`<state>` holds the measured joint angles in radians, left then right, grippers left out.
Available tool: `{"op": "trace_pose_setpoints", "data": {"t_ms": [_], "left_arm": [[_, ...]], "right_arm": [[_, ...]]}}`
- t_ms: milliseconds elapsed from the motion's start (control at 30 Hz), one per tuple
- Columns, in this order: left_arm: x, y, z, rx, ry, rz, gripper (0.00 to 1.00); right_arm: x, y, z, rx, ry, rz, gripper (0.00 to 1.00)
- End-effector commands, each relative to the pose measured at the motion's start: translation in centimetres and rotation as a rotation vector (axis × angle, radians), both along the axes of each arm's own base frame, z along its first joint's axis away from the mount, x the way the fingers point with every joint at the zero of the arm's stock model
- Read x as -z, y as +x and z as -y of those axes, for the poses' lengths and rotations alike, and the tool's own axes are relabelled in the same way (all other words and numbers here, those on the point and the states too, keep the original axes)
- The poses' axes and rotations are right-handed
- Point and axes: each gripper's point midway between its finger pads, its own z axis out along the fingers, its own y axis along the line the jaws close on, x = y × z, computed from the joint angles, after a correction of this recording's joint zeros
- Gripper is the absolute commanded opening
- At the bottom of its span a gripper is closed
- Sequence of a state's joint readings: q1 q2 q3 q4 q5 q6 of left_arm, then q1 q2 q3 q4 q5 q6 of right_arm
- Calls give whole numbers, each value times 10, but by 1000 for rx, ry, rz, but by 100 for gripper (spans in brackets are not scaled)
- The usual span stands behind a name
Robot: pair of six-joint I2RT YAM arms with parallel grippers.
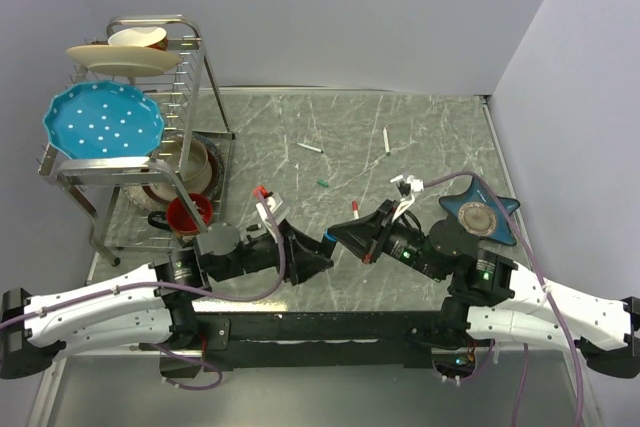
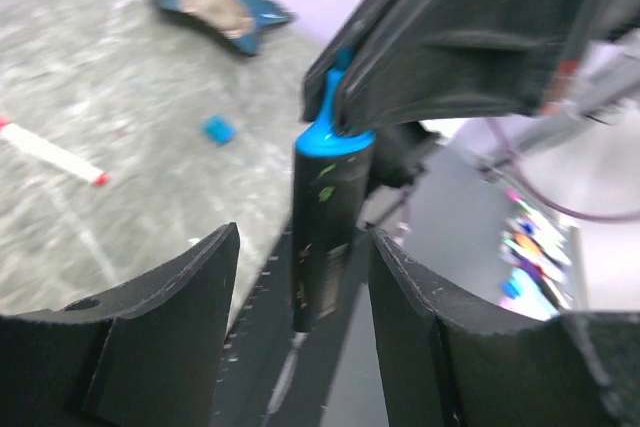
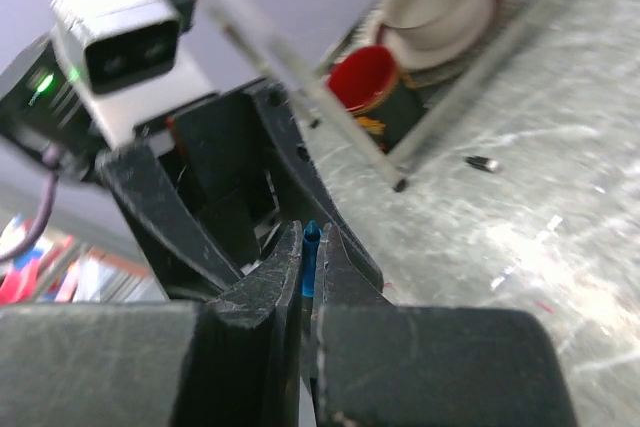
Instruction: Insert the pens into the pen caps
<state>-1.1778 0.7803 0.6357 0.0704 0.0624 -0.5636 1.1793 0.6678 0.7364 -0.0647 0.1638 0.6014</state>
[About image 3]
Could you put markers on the red mug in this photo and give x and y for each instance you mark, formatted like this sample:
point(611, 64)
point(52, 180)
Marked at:
point(365, 79)

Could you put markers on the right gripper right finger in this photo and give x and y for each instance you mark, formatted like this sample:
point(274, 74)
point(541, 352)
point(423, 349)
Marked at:
point(378, 364)

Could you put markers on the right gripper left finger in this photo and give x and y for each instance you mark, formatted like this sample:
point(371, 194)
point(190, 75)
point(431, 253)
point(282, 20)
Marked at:
point(231, 361)

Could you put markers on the patterned rim plate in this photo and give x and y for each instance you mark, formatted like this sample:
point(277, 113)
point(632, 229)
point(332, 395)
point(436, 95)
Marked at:
point(428, 68)

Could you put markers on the black marker blue tip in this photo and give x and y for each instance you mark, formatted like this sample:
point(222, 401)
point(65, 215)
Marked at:
point(311, 239)

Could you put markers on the cream deep bowl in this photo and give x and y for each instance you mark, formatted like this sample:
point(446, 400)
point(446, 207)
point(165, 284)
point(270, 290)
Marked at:
point(437, 24)

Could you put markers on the metal dish rack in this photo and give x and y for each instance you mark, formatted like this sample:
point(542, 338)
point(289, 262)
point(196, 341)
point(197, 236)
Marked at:
point(251, 31)

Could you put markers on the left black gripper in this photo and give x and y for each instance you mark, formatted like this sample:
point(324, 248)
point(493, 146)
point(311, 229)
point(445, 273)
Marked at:
point(206, 190)

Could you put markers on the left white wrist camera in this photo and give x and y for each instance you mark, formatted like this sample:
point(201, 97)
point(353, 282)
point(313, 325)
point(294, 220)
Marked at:
point(125, 61)

